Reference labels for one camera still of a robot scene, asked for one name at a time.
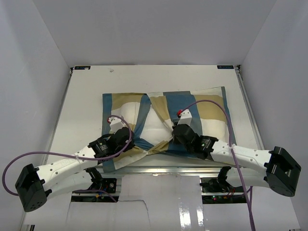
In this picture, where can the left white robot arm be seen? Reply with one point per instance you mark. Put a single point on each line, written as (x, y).
(36, 185)

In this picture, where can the blue corner label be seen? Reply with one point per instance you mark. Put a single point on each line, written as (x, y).
(82, 67)
(225, 66)

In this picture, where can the white pillow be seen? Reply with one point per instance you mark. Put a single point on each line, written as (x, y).
(152, 128)

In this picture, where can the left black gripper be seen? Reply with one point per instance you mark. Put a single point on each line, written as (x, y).
(130, 145)

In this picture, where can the aluminium frame rail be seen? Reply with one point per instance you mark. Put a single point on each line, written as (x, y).
(253, 123)

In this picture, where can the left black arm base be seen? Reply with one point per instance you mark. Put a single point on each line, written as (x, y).
(98, 183)

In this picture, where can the right blue corner label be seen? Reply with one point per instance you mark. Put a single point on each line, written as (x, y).
(225, 66)

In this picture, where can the checkered blue beige pillowcase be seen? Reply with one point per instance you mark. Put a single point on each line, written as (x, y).
(209, 109)

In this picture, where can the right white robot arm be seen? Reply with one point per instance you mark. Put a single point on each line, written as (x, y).
(275, 169)

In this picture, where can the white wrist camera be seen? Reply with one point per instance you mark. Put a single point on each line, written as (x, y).
(185, 117)
(115, 124)

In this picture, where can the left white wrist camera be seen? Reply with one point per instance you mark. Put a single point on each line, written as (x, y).
(115, 124)

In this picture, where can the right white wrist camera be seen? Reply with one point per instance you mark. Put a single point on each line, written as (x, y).
(185, 117)

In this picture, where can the left blue corner label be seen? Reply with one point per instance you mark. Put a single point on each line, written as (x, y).
(82, 67)

